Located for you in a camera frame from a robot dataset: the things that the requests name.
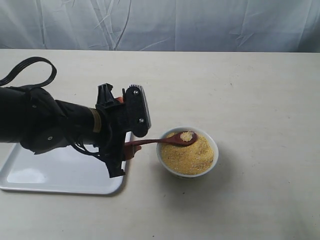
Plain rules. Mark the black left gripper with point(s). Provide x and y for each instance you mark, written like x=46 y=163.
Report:
x=109 y=132

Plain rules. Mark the brown wooden spoon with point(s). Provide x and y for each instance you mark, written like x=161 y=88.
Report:
x=175 y=139

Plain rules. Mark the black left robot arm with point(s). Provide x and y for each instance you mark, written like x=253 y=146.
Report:
x=31 y=117

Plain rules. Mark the beige grains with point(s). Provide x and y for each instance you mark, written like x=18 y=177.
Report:
x=191 y=161

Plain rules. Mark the white rectangular plastic tray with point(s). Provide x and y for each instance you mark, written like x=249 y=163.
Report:
x=62 y=170

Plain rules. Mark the white ceramic bowl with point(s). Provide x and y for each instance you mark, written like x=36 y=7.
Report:
x=180 y=129

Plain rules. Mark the grey wrinkled backdrop curtain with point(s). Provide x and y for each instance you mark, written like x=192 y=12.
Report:
x=161 y=25

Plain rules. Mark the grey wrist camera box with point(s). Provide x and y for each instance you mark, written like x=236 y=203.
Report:
x=136 y=115

